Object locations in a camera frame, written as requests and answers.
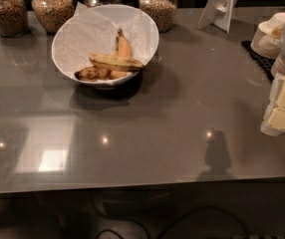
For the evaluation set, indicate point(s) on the brown overripe banana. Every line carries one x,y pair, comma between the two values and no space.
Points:
92,74

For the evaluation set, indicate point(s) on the white bowl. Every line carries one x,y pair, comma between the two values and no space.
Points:
67,68

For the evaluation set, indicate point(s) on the black rubber mat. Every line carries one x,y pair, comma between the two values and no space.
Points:
264,64

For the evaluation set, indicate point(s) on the white folded card stand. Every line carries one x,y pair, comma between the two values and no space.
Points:
217,13

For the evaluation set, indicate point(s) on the right grain jar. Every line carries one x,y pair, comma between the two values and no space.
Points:
161,11

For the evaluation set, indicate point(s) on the grain jar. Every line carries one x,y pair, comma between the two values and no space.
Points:
53,14
161,11
13,18

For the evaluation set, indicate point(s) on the white paper liner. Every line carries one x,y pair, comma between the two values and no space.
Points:
86,34

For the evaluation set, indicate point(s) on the far left grain jar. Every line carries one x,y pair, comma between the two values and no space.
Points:
13,18

